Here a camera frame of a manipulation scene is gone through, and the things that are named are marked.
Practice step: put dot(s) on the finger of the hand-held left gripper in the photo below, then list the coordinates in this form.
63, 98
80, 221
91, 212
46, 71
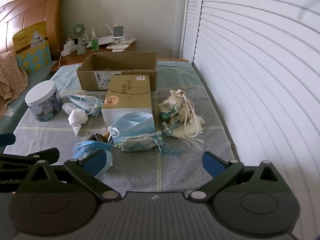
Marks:
6, 139
25, 156

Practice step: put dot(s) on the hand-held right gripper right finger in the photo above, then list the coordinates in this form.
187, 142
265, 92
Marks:
212, 163

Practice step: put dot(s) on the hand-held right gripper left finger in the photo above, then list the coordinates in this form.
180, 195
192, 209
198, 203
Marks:
96, 163

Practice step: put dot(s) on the blue face mask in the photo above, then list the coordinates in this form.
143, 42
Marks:
83, 102
109, 161
135, 126

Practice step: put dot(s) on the clear plastic bag bundle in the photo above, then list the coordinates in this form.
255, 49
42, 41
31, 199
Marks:
185, 133

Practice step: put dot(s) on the light blue tasselled sachet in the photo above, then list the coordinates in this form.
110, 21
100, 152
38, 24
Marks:
140, 143

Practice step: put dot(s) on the white plush toy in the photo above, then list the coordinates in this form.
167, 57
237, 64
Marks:
76, 117

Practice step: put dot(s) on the white floral sachet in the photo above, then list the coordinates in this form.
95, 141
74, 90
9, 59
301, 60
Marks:
172, 105

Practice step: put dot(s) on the cardboard box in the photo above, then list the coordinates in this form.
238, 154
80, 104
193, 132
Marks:
117, 65

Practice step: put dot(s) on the brown woven ornament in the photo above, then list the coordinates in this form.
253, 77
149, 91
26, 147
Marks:
97, 137

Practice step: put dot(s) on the grey checked blanket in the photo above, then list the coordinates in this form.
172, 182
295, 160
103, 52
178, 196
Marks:
150, 170

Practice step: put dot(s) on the white-lidded clear jar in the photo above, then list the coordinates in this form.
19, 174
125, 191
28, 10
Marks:
41, 97

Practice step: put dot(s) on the brown floral cloth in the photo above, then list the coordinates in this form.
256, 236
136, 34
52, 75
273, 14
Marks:
11, 75

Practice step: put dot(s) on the brown and white paper pack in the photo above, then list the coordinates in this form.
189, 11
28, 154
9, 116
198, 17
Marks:
130, 97

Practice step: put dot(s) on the yellow and blue carton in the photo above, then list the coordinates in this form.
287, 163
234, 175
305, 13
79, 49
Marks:
32, 52

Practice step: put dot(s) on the wooden nightstand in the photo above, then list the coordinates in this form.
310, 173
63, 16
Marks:
72, 60

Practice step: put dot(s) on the white power strip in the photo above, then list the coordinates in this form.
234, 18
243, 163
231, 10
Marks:
67, 48

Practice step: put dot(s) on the white louvered doors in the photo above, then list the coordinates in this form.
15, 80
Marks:
250, 55

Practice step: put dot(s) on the white remote control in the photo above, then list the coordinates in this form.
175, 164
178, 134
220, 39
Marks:
116, 47

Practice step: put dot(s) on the white router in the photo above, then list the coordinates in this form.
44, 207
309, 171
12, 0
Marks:
107, 40

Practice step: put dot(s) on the small green desk fan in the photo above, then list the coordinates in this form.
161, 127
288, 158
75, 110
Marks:
78, 30

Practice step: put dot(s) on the wooden bed headboard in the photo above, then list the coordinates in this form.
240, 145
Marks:
32, 10

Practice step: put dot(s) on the phone on white stand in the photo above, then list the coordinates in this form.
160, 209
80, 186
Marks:
118, 31

